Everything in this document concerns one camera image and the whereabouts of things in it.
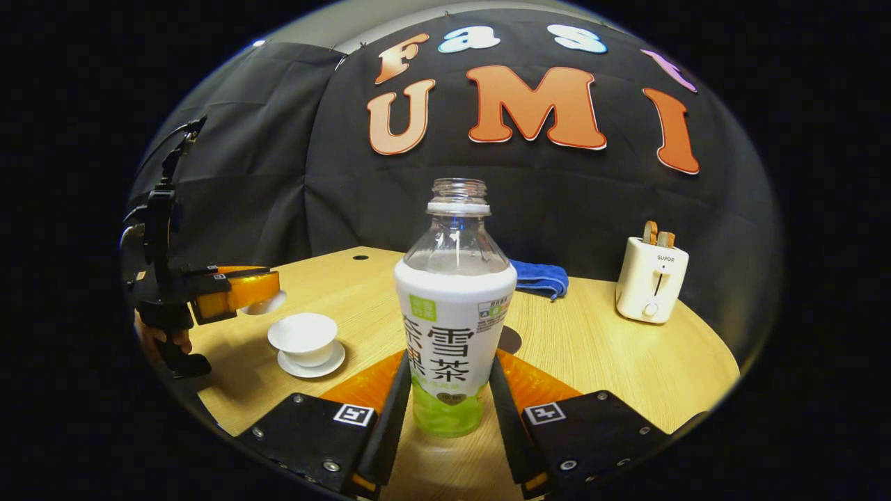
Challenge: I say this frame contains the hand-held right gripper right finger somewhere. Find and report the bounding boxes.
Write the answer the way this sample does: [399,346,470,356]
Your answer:
[489,350,669,498]

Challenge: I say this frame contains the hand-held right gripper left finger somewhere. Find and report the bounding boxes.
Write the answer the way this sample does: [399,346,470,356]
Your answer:
[237,350,413,498]

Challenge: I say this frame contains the white teacup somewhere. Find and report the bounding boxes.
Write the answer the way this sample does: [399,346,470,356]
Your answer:
[268,312,338,367]

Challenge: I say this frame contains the water bottle with green label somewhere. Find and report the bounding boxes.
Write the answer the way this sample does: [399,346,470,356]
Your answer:
[394,178,518,439]

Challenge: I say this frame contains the white saucer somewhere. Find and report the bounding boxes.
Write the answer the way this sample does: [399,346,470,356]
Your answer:
[277,340,346,379]

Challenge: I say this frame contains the blue towel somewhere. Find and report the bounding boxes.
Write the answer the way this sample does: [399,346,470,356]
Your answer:
[510,260,569,301]

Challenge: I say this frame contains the white toaster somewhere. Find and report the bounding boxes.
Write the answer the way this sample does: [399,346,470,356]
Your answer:
[615,237,690,325]

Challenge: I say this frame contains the toast slices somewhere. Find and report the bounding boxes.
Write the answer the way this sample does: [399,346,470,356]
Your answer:
[642,221,676,249]

